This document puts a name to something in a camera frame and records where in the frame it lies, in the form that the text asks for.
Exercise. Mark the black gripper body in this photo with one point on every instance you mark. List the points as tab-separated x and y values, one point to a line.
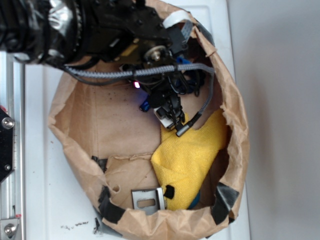
125	39

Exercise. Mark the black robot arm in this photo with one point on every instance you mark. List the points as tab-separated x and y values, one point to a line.
74	35

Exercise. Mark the brown paper bag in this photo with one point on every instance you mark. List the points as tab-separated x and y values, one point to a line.
109	142

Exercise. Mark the yellow microfiber cloth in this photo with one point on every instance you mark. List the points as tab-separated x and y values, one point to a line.
182	163

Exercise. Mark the black octagonal mount plate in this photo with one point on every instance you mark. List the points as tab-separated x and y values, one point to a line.
6	144

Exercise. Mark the metal bracket plate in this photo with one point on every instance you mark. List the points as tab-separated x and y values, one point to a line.
148	200

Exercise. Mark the aluminium extrusion rail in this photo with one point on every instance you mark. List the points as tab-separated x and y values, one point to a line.
12	94

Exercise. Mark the silver corner bracket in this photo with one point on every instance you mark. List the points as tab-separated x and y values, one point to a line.
10	229

